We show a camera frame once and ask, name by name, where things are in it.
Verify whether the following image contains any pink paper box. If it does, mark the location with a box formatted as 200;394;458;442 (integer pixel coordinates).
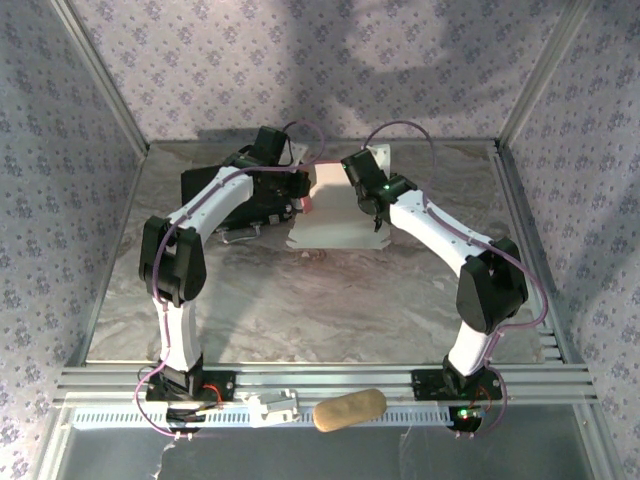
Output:
284;159;393;252

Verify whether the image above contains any black hard case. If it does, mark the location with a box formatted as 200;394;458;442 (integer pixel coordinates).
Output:
180;166;297;232

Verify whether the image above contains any tan oval pad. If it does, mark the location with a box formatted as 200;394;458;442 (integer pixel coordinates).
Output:
313;388;388;434

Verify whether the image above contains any circuit board with lights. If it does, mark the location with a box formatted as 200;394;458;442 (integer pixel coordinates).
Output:
446;405;486;434

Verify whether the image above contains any white plastic connector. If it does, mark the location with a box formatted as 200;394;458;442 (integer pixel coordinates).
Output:
238;388;302;429

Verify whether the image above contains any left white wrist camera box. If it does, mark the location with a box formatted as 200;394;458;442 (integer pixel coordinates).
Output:
286;141;308;170

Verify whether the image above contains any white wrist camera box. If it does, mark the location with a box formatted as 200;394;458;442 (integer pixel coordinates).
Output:
286;141;308;170
364;143;392;174

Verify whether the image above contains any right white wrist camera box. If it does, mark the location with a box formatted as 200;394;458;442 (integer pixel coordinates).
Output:
364;143;392;174

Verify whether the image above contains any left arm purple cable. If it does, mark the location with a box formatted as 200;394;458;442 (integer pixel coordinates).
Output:
132;120;327;442

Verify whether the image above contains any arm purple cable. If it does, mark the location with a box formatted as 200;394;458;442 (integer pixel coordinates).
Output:
360;120;550;442
132;120;327;442

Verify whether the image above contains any silver case handle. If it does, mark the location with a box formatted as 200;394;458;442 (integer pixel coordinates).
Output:
219;225;264;246

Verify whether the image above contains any aluminium side rail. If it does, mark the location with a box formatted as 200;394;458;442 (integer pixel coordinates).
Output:
491;141;584;366

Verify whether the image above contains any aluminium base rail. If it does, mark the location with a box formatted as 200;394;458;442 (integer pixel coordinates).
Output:
54;363;599;406

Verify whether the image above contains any aluminium frame post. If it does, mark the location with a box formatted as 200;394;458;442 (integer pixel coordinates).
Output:
49;0;152;154
496;0;597;149

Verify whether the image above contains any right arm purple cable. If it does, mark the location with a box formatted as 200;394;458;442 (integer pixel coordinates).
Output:
360;120;550;442

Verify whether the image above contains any black wired module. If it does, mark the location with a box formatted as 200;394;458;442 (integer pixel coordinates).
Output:
165;406;207;433

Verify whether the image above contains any white slotted cable duct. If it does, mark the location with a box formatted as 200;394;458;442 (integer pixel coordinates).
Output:
72;403;452;430

